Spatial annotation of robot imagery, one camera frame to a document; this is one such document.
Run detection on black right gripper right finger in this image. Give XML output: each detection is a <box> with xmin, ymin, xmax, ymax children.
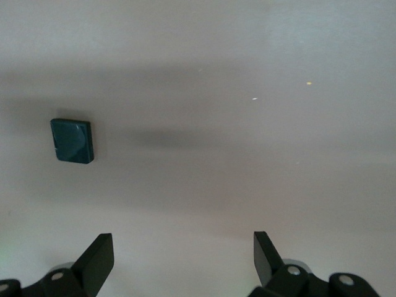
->
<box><xmin>249</xmin><ymin>231</ymin><xmax>382</xmax><ymax>297</ymax></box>

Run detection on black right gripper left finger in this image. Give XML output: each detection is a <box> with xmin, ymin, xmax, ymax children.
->
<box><xmin>0</xmin><ymin>233</ymin><xmax>114</xmax><ymax>297</ymax></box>

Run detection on small black phone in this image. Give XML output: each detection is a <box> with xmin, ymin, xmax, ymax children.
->
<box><xmin>49</xmin><ymin>118</ymin><xmax>95</xmax><ymax>164</ymax></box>

